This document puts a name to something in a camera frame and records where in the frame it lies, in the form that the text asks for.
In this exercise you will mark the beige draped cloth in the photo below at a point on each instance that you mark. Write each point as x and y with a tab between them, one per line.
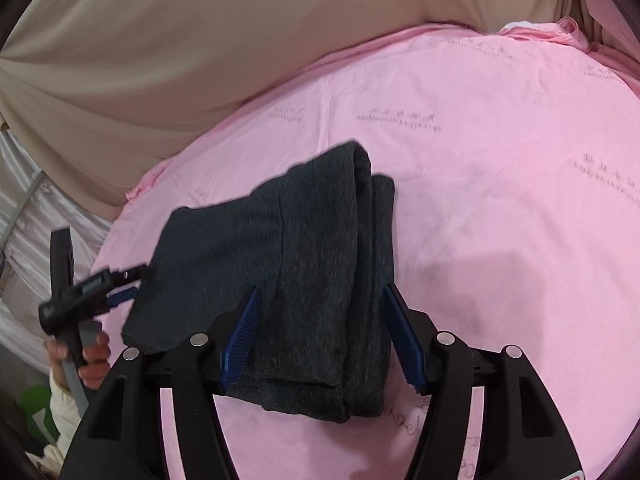
210	60

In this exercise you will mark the pink ruffled curtain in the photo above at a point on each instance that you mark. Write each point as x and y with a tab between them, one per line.
605	5

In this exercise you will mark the person's left forearm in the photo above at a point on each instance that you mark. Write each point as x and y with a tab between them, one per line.
66	405

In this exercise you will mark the dark grey pants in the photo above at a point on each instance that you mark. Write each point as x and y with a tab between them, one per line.
300	290

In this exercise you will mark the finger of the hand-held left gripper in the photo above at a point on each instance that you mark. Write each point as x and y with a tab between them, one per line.
134	274
121	298

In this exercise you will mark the white satin curtain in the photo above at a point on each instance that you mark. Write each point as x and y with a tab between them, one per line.
30	240

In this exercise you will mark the pink printed bed sheet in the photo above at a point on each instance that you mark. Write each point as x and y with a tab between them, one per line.
450	240

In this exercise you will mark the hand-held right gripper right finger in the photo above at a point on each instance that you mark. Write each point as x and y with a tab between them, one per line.
403	340

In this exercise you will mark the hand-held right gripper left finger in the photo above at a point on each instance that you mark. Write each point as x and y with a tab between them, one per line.
241	340

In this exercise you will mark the person's left hand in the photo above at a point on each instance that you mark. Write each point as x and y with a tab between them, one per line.
96	360

